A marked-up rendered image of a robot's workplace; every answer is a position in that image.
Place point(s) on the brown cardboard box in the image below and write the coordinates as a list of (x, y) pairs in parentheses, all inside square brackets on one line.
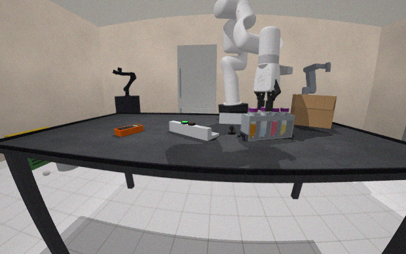
[(313, 110)]

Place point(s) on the white control panel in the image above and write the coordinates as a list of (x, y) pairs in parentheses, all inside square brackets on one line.
[(229, 121)]

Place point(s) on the orange pocket multimeter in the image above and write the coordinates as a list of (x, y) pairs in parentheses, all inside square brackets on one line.
[(127, 130)]

